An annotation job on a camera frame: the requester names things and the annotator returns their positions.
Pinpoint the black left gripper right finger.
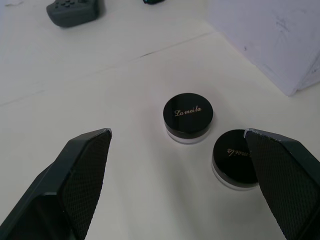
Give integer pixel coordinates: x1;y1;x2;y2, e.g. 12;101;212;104
243;128;320;240

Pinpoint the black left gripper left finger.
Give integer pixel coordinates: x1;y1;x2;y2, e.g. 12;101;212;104
0;128;113;240

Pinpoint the white plastic organizer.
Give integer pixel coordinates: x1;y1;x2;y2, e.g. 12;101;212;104
205;0;320;97

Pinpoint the black-lidded round compact jar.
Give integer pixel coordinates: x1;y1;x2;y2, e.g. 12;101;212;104
163;92;215;146
211;129;260;192

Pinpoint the grey game controller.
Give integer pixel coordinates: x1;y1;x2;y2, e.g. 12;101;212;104
45;0;106;28

